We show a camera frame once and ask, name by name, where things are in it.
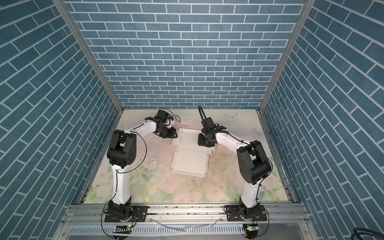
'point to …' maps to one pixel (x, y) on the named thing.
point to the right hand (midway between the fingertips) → (198, 141)
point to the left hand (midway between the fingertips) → (174, 135)
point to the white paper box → (191, 159)
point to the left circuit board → (123, 229)
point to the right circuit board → (252, 230)
